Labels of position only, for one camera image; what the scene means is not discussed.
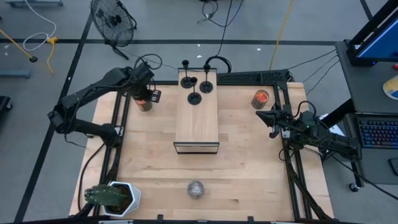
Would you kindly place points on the clear glass white candle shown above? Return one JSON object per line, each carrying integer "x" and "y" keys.
{"x": 195, "y": 189}

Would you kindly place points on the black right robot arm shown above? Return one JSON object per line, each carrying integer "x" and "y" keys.
{"x": 335, "y": 144}

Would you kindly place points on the grey computer desk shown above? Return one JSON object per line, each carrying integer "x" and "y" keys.
{"x": 367, "y": 90}

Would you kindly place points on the white paper sheet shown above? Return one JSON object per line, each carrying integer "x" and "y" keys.
{"x": 339, "y": 130}

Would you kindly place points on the orange candle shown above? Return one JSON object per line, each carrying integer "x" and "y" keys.
{"x": 260, "y": 99}
{"x": 144, "y": 106}

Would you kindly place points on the wooden shelf riser black frame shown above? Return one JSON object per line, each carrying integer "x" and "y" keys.
{"x": 196, "y": 124}

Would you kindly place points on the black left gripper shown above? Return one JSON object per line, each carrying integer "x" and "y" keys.
{"x": 143, "y": 84}

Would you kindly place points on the black object on floor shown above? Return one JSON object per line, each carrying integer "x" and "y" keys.
{"x": 4, "y": 103}

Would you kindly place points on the green cactus plant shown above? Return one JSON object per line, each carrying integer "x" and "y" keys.
{"x": 102, "y": 196}

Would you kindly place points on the black caster wheel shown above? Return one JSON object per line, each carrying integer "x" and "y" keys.
{"x": 354, "y": 187}

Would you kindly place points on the yellow blue round disc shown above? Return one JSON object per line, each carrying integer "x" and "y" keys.
{"x": 391, "y": 88}

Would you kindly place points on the black aluminium table frame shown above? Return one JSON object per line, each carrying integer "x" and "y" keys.
{"x": 168, "y": 83}

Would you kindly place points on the black candlestick holder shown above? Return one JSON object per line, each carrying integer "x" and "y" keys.
{"x": 186, "y": 82}
{"x": 194, "y": 99}
{"x": 206, "y": 87}

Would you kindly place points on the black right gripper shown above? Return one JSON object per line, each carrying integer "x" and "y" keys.
{"x": 284, "y": 123}

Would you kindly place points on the white hexagonal plant pot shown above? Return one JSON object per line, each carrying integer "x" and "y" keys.
{"x": 135, "y": 196}

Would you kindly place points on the black backlit keyboard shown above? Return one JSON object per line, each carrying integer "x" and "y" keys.
{"x": 379, "y": 133}

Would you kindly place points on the small black table clamp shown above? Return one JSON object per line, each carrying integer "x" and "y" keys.
{"x": 160, "y": 217}
{"x": 250, "y": 218}

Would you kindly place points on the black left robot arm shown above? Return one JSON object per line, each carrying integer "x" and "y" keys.
{"x": 90, "y": 90}

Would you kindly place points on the computer monitor blue screen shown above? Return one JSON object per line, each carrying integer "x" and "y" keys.
{"x": 382, "y": 43}

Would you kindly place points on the grey metal stand foot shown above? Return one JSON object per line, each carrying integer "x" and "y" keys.
{"x": 15, "y": 73}
{"x": 34, "y": 3}

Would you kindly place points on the black floor fan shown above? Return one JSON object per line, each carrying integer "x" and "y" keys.
{"x": 113, "y": 21}

